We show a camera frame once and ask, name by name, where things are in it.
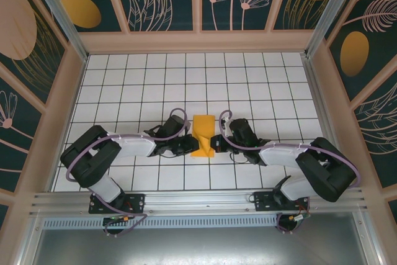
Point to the aluminium table side rail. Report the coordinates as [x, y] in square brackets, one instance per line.
[325, 122]

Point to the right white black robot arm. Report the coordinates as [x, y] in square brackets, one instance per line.
[279, 156]

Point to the aluminium mounting rail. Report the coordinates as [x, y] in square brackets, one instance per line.
[198, 203]

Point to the short aluminium frame post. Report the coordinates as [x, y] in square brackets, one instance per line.
[367, 240]
[29, 246]

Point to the orange paper sheet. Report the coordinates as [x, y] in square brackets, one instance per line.
[203, 125]

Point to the grey metal sheet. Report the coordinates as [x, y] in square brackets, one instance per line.
[198, 246]

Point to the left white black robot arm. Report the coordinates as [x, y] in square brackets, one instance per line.
[133, 148]

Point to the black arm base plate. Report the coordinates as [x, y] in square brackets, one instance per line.
[263, 204]
[138, 198]

